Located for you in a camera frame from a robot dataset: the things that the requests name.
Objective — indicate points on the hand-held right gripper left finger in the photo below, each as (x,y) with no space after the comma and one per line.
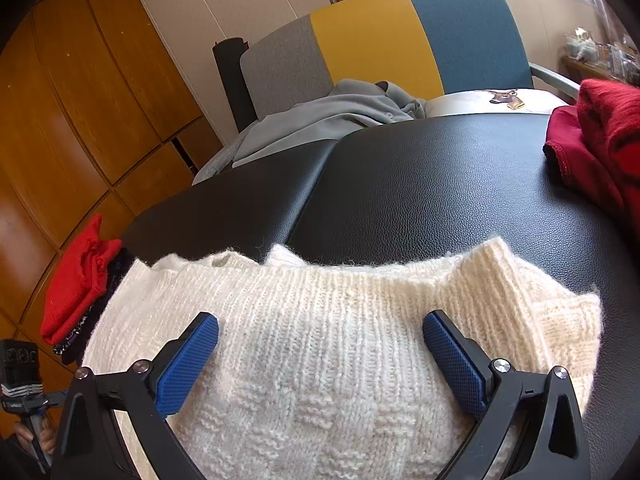
(185,367)

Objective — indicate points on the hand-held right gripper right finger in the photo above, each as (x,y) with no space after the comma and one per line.
(452,367)

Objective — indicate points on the cream knit sweater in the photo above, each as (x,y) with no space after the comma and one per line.
(325,320)

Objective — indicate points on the person's left hand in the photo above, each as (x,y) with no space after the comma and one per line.
(21,435)

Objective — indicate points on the bright red folded garment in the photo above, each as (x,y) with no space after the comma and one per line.
(75,280)

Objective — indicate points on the maroon garment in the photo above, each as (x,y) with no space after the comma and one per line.
(562,146)

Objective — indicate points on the white deer print pillow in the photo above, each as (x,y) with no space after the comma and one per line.
(480,104)

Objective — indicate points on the orange wooden wardrobe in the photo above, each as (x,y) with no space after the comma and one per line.
(75,110)

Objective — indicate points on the grey garment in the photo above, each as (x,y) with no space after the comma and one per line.
(310,120)

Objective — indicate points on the red fuzzy sweater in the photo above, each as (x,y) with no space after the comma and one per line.
(610,120)

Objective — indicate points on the grey yellow blue sofa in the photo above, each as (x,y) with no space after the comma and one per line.
(465,35)

